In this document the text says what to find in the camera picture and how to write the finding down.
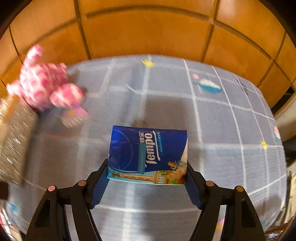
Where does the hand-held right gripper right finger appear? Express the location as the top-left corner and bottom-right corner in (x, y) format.
(186, 160), (266, 241)

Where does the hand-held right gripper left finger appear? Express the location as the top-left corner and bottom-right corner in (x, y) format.
(24, 159), (110, 241)

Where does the blue tissue pack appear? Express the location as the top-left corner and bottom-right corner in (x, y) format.
(107, 125), (188, 186)

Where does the grey checked bed sheet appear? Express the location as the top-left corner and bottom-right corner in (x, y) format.
(0, 54), (289, 241)

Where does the gold ornate tissue box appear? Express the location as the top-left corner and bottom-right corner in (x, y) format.
(0, 95), (38, 186)

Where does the pink spotted plush toy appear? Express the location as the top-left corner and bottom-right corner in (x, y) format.
(6, 44), (85, 112)

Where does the wooden panelled wardrobe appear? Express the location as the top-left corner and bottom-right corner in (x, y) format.
(0, 0), (296, 114)

